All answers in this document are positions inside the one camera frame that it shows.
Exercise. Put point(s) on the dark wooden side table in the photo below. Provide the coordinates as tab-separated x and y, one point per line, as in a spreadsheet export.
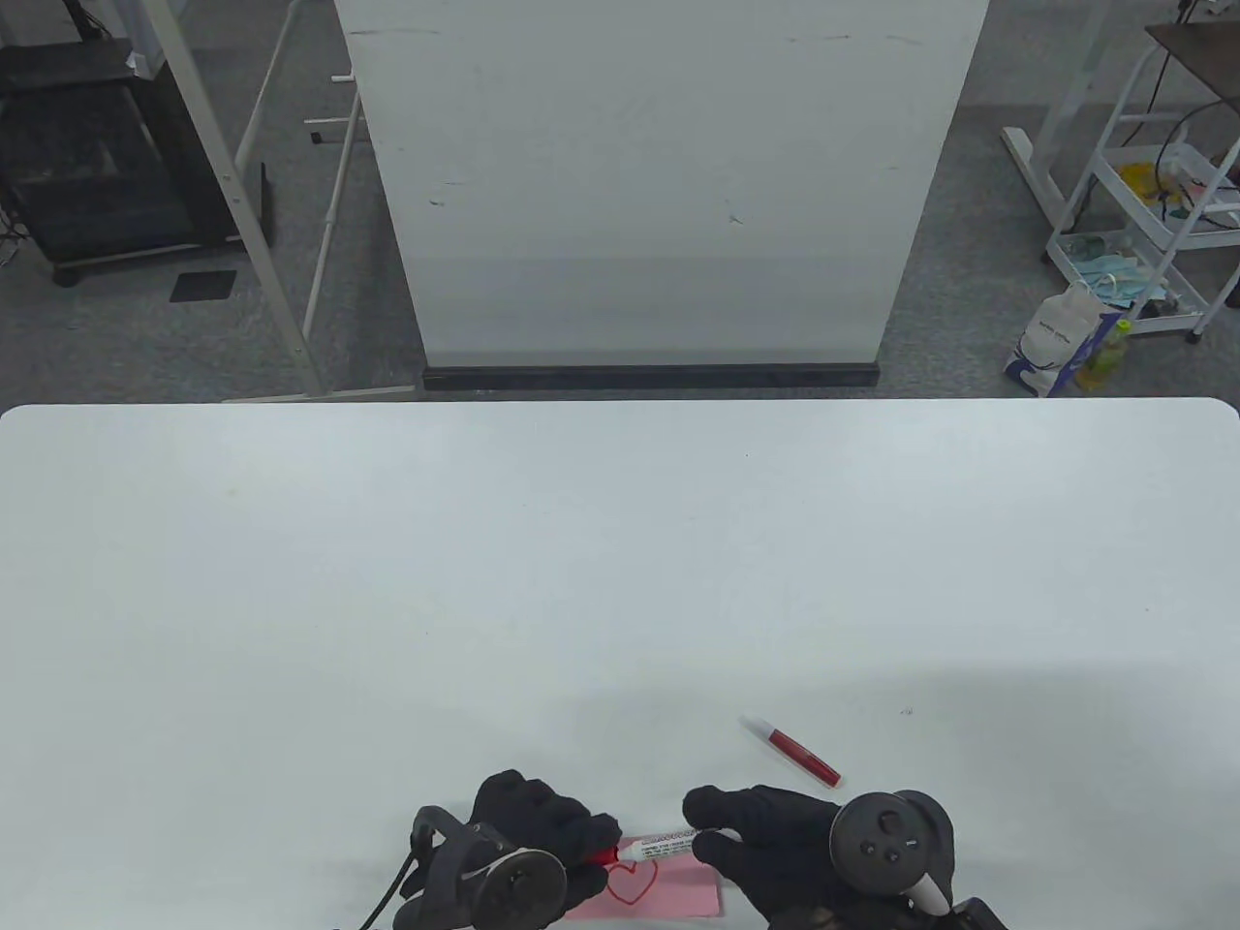
1201	53

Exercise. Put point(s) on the black hand controller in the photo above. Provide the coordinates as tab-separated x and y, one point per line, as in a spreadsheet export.
513	886
886	843

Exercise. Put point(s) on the yellow packet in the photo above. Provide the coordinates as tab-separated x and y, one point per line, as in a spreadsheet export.
1143	179

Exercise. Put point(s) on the pink heart outline paper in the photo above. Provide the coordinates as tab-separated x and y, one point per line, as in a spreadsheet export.
683	891

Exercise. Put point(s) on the white plastic bag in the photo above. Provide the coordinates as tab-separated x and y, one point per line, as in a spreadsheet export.
1051	334

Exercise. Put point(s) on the white frame stand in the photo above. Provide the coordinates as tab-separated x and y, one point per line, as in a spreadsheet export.
232	184

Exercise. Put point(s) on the red glitter glue pen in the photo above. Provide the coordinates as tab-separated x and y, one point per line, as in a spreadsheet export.
799	758

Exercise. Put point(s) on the yellow green bottle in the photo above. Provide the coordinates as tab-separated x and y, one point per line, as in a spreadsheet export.
1104	358

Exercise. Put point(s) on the black floor plate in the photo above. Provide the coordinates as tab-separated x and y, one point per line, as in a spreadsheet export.
203	286

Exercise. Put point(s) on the person's left hand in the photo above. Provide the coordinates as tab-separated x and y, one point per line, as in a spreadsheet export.
533	814

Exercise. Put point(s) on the white marker with red cap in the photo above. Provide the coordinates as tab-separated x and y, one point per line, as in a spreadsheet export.
659	843

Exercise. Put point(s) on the white table leg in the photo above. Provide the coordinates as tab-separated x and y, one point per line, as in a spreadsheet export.
1027	165

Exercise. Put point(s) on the teal cloth pile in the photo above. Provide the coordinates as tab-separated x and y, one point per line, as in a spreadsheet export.
1114	271

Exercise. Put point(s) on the black panel base bar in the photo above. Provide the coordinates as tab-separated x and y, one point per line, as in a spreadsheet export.
649	377

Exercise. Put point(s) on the person's right hand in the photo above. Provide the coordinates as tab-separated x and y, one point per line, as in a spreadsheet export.
775	843

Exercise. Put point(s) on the black cabinet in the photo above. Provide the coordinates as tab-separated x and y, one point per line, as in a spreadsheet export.
87	165

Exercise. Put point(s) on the white utility cart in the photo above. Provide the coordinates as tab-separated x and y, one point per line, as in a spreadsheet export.
1138	210

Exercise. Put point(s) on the white whiteboard panel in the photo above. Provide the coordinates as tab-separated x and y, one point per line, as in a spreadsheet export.
659	194

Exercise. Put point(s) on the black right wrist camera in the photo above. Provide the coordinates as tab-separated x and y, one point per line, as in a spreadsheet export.
980	917

